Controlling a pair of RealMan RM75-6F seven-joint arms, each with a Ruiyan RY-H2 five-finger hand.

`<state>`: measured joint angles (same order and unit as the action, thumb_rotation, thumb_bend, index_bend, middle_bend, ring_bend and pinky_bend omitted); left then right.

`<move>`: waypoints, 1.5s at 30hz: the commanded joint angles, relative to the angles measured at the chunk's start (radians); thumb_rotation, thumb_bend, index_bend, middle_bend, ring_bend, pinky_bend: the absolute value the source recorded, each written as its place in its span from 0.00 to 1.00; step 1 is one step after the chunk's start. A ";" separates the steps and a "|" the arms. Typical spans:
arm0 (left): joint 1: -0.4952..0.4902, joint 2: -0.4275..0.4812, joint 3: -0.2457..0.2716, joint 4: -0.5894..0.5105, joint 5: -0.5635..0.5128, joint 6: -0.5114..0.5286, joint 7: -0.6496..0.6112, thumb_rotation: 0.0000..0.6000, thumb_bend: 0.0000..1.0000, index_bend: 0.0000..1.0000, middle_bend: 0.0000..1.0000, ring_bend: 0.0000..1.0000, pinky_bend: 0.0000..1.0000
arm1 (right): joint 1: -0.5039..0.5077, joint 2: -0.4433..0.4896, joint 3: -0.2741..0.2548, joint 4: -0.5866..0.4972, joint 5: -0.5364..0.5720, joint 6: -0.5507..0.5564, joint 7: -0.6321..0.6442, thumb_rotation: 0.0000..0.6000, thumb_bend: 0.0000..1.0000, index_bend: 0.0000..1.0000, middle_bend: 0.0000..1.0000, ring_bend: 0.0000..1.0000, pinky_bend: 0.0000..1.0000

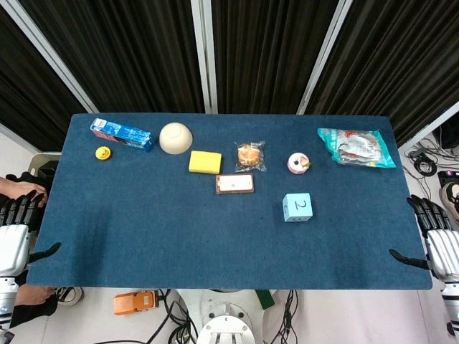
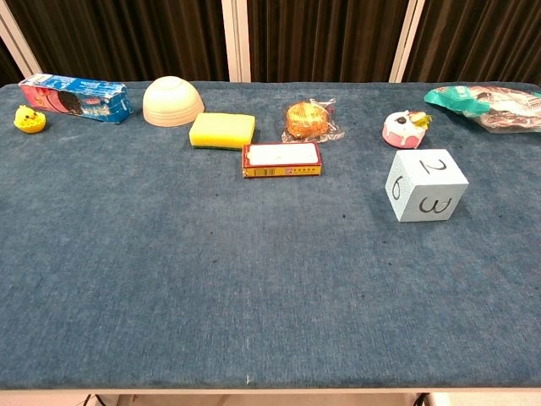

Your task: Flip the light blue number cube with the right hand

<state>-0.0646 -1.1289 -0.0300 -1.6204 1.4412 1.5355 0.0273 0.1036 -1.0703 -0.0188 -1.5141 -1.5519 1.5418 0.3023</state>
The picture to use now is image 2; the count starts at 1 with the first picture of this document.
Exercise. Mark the yellow green sponge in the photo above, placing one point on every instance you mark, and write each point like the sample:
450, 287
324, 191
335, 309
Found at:
222, 130

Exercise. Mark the red yellow white box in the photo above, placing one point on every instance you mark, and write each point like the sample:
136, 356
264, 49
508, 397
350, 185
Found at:
281, 160

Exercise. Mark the cream upturned bowl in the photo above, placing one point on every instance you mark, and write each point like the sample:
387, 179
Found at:
171, 103

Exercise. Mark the yellow chick toy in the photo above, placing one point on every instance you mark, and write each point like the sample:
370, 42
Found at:
29, 120

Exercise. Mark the light blue numbered cube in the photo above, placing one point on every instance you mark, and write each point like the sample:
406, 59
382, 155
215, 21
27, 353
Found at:
427, 184

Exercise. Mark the green clear snack bag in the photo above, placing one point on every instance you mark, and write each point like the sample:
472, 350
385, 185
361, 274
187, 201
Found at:
494, 106

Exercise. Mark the blue pink cookie box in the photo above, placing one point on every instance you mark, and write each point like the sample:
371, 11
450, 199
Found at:
76, 98

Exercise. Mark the wrapped orange pastry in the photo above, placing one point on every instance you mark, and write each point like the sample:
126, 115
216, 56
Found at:
306, 119

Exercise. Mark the blue table cloth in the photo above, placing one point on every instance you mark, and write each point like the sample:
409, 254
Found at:
211, 254

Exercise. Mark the pink cake toy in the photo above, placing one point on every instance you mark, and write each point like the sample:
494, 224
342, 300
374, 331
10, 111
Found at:
403, 130

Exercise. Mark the white frame post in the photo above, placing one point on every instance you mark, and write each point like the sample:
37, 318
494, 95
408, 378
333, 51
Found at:
236, 40
406, 40
17, 42

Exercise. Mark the dark brown curtain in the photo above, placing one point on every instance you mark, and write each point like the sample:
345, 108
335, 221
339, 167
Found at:
122, 38

